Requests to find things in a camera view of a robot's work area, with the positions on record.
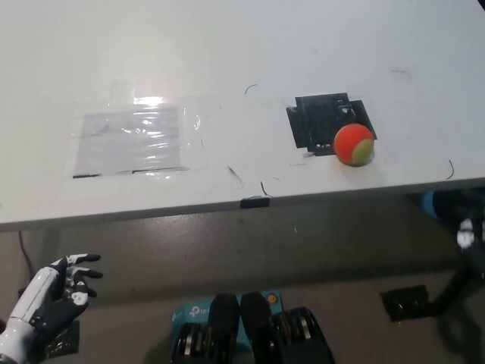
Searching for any black cable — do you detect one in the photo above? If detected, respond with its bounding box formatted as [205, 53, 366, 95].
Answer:
[17, 231, 37, 278]

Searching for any small black tape strip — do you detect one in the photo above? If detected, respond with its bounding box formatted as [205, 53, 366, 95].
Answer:
[239, 195, 271, 209]

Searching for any blue object under table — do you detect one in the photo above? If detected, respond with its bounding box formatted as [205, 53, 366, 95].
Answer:
[418, 191, 443, 221]

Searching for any clear plastic film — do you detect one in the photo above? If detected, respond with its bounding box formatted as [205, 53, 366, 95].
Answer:
[67, 75, 211, 181]

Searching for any white and black right hand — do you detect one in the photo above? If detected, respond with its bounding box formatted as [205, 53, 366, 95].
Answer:
[456, 218, 485, 251]

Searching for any white and black left hand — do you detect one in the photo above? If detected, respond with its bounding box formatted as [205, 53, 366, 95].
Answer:
[7, 253, 104, 337]

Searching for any teal tp-link box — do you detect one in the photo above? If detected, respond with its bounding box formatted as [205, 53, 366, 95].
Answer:
[170, 290, 283, 350]

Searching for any orange and yellow tennis ball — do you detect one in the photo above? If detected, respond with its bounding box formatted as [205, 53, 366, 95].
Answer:
[333, 124, 376, 167]

